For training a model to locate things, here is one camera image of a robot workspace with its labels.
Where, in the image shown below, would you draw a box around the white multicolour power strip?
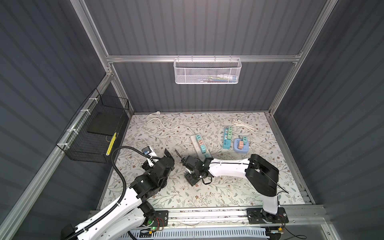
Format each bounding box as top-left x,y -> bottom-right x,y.
190,134 -> 212,160

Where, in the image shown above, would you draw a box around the teal power strip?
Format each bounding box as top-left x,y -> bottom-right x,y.
223,128 -> 232,150

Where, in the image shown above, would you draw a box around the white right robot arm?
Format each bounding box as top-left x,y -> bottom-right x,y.
181,154 -> 279,216

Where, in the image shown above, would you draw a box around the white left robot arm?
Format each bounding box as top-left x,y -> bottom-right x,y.
60,147 -> 175,240

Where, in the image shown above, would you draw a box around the black foam pad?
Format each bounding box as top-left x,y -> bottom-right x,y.
87,113 -> 120,137

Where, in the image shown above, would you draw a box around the items in white basket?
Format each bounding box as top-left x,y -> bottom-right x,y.
198,74 -> 238,84

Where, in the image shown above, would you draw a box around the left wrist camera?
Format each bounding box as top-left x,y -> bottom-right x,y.
142,146 -> 158,166

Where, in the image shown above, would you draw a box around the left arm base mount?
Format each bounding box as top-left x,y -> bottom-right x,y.
140,210 -> 169,228

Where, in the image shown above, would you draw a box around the white power strip cord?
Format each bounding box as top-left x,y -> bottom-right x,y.
146,111 -> 196,136

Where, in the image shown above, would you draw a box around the black corrugated cable conduit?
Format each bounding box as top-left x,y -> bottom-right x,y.
64,146 -> 151,240

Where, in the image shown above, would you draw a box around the white coiled power cable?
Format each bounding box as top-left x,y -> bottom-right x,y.
231,118 -> 256,133

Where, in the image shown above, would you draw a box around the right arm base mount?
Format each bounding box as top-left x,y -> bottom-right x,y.
246,207 -> 289,224

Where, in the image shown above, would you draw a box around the black wire mesh basket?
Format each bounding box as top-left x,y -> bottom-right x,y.
57,91 -> 130,164

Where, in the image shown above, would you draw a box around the white wire mesh basket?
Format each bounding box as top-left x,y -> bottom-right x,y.
173,58 -> 242,85

